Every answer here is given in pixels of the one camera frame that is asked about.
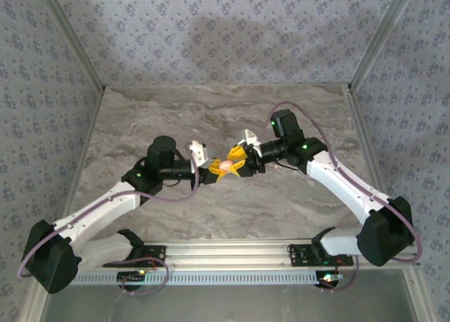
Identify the aluminium frame post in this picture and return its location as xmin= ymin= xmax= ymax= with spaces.
xmin=347 ymin=0 xmax=421 ymax=91
xmin=34 ymin=0 xmax=107 ymax=91

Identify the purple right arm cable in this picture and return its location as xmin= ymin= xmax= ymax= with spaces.
xmin=269 ymin=101 xmax=422 ymax=263

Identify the grey plain side rail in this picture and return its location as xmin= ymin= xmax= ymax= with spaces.
xmin=19 ymin=85 xmax=107 ymax=322

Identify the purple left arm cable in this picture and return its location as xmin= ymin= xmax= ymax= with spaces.
xmin=17 ymin=156 xmax=203 ymax=279

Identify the white slotted cable duct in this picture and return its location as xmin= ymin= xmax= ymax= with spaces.
xmin=70 ymin=269 xmax=326 ymax=287

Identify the grey metal sheet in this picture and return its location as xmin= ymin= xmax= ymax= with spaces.
xmin=38 ymin=269 xmax=421 ymax=322

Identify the control board with green light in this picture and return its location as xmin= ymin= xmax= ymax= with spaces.
xmin=117 ymin=271 xmax=148 ymax=291
xmin=315 ymin=271 xmax=345 ymax=290

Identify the aluminium grooved side rail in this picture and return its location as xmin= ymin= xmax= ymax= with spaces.
xmin=346 ymin=84 xmax=401 ymax=240

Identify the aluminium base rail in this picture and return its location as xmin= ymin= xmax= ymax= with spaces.
xmin=101 ymin=238 xmax=422 ymax=271

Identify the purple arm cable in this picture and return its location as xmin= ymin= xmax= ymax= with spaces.
xmin=17 ymin=156 xmax=203 ymax=279
xmin=269 ymin=101 xmax=422 ymax=263

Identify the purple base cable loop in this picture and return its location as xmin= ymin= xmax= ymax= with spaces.
xmin=318 ymin=255 xmax=360 ymax=295
xmin=121 ymin=257 xmax=170 ymax=297

